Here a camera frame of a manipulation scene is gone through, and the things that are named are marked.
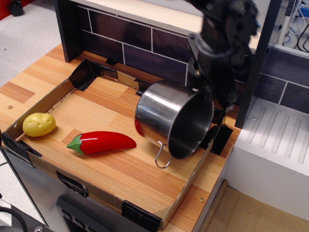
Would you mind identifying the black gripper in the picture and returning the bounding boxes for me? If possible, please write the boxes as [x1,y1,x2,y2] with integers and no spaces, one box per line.
[187,33,238,112]

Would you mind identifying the stainless steel pot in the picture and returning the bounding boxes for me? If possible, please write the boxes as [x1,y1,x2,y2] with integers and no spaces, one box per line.
[135,80,214,159]

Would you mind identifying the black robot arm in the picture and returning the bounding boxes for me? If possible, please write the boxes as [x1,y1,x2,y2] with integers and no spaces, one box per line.
[187,0,259,111]

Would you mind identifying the cardboard fence with black tape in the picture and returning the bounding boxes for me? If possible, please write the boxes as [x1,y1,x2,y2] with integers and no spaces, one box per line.
[2,60,224,232]

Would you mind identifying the white toy sink drainboard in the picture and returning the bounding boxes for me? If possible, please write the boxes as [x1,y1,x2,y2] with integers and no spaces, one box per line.
[225,99,309,220]

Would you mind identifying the red toy chili pepper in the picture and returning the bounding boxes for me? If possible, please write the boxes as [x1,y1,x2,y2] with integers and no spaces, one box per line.
[67,131,137,154]

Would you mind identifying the yellow toy potato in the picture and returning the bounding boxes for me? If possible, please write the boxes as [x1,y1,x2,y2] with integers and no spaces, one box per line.
[22,113,56,137]

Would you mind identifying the grey toy oven front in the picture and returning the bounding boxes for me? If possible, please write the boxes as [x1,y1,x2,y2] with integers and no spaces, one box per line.
[1,148,128,232]

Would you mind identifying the cables in background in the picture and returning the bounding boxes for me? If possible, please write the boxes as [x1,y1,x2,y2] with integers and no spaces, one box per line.
[277,0,309,53]

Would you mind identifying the dark grey shelf frame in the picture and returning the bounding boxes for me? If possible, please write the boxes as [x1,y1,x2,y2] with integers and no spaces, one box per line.
[55,0,280,128]

